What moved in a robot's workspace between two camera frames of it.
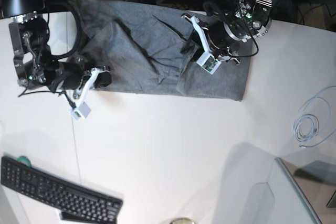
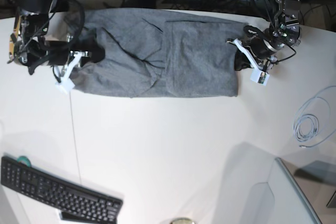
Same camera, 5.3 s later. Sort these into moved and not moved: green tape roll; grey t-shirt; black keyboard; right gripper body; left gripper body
Moved: left gripper body; grey t-shirt; right gripper body
Not moved: black keyboard; green tape roll
